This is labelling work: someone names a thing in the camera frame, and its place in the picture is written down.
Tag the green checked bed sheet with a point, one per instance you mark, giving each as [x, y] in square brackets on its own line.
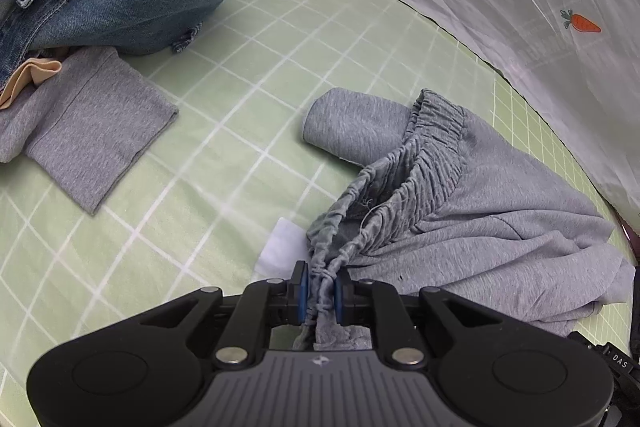
[240, 72]

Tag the grey sweatpants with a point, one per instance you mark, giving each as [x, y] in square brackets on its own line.
[480, 217]

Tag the folded grey garment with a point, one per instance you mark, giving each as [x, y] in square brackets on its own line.
[95, 132]

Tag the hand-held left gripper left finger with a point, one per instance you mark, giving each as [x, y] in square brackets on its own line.
[300, 294]

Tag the beige cloth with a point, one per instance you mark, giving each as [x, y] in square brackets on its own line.
[30, 77]

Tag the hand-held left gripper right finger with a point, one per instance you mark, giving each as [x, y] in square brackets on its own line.
[340, 302]

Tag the white cloth label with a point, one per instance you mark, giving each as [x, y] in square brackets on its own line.
[282, 247]

